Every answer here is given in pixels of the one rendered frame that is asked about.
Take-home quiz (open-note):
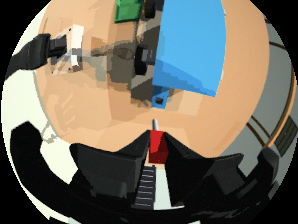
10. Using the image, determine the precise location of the red-headed metal pin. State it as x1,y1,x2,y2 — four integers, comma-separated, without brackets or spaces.
148,119,169,164

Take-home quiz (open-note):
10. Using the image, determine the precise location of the tan wooden ramp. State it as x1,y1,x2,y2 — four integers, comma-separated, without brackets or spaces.
130,4,204,116

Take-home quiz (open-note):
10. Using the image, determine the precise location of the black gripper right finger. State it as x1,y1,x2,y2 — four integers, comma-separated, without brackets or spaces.
164,131,243,208

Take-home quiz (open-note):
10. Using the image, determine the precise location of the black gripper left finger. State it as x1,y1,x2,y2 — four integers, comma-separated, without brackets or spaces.
69,129,150,206

